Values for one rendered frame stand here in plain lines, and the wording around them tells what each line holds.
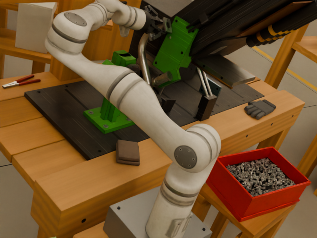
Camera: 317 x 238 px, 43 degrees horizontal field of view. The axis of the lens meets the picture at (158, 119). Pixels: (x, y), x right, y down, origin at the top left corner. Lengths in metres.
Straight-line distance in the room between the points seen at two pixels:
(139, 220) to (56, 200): 0.24
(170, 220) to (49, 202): 0.36
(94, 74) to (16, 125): 0.55
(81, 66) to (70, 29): 0.09
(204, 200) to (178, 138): 0.68
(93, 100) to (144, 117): 0.72
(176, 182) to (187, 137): 0.13
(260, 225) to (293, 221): 1.46
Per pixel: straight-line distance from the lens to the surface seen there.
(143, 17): 1.42
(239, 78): 1.60
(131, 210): 1.13
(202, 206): 1.54
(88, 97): 1.62
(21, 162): 1.30
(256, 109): 1.92
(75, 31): 0.99
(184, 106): 1.74
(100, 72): 0.96
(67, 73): 1.72
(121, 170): 1.31
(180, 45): 1.54
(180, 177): 0.95
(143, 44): 1.61
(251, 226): 1.47
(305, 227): 2.96
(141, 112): 0.90
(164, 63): 1.57
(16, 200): 2.40
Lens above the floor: 1.74
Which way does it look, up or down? 32 degrees down
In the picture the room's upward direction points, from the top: 18 degrees clockwise
